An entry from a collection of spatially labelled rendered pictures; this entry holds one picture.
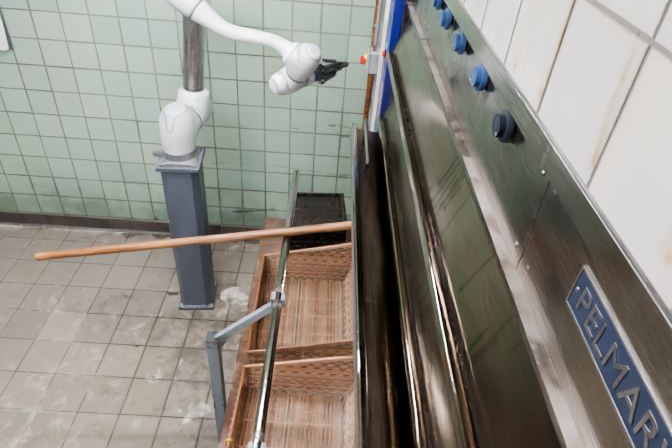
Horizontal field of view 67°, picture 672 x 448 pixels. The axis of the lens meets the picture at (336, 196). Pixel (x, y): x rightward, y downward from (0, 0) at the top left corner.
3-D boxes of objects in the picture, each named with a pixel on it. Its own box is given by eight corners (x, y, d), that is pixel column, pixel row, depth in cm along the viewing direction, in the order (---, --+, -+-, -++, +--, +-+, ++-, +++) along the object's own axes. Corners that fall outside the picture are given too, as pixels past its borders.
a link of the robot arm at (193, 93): (170, 130, 253) (187, 111, 270) (201, 138, 252) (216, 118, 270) (166, -31, 207) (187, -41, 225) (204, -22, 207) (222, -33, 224)
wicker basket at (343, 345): (361, 281, 247) (367, 238, 231) (367, 383, 202) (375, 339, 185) (262, 276, 245) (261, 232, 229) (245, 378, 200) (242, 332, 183)
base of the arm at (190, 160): (157, 147, 255) (156, 137, 251) (202, 148, 257) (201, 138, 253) (149, 166, 240) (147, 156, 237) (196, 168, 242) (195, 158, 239)
